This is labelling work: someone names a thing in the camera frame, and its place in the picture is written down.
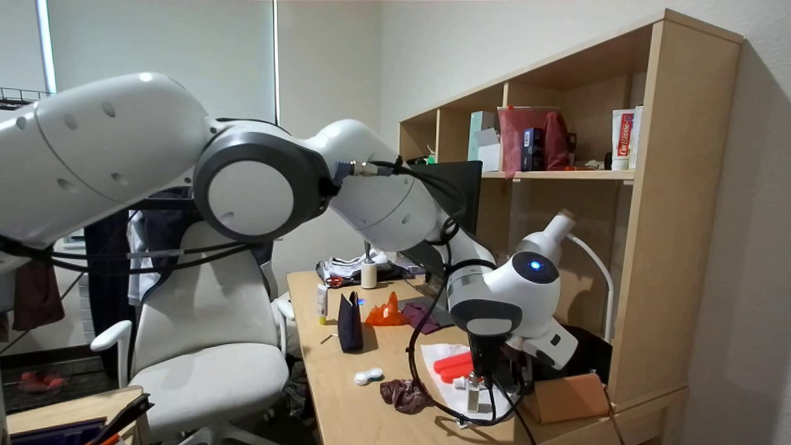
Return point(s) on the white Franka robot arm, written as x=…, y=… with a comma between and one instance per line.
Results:
x=106, y=149

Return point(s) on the white red box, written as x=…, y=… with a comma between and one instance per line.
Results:
x=627, y=140

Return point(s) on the brown hanging garment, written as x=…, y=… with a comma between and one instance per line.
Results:
x=37, y=293

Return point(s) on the small red object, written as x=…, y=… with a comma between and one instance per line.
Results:
x=41, y=382

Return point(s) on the beige lint roller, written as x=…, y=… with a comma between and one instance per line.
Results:
x=368, y=275

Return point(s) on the small bottle silver cap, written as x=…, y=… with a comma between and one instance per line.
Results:
x=473, y=398

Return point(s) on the dark navy pouch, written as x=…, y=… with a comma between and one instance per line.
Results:
x=349, y=324

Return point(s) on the pile of white black items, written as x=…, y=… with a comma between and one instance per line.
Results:
x=342, y=271

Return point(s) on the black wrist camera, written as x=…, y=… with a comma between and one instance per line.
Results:
x=486, y=352

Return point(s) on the small white case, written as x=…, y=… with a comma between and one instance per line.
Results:
x=368, y=376

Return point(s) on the red bag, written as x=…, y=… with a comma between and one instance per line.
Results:
x=515, y=131

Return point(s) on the navy jacket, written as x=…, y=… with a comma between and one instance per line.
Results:
x=161, y=238

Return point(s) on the black cylinder container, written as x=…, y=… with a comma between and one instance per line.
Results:
x=533, y=149

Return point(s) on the maroon scrunchie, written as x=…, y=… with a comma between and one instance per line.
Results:
x=402, y=397

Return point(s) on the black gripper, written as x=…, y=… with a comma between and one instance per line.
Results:
x=509, y=371

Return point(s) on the brown cardboard box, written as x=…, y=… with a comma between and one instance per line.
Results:
x=570, y=398

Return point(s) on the black computer monitor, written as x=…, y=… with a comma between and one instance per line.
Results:
x=465, y=188

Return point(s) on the small white tube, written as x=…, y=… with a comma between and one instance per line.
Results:
x=321, y=303

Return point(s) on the teal box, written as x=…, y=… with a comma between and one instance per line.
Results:
x=477, y=137

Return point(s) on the wooden shelf hutch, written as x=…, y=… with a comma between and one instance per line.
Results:
x=682, y=207

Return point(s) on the orange toothbrush case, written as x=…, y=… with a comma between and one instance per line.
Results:
x=452, y=366

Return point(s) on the white desk lamp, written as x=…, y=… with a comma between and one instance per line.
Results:
x=556, y=235

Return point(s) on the black hanging trousers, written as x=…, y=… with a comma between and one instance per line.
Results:
x=106, y=280

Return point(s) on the purple cloth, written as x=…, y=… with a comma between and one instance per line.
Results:
x=420, y=318

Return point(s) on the white office chair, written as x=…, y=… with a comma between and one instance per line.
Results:
x=207, y=348

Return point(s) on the orange plastic bag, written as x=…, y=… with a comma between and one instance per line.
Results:
x=383, y=313

